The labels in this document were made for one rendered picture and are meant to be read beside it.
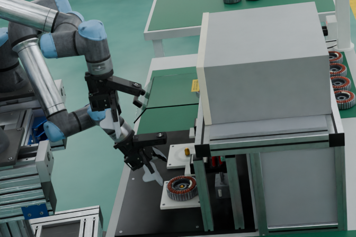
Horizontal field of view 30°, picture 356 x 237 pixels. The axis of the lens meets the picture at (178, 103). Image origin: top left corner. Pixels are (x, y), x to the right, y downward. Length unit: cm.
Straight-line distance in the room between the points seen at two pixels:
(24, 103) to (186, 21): 138
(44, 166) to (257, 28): 87
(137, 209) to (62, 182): 169
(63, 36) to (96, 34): 10
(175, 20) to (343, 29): 107
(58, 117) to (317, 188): 87
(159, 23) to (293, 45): 192
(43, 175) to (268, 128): 82
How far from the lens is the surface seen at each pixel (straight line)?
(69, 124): 226
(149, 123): 288
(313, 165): 206
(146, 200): 239
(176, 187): 238
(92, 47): 193
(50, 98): 227
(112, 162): 406
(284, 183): 209
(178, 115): 290
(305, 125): 203
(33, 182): 239
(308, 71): 200
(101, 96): 200
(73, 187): 394
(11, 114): 280
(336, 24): 324
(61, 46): 195
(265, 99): 204
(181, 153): 258
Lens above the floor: 219
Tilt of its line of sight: 29 degrees down
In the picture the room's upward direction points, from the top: 10 degrees counter-clockwise
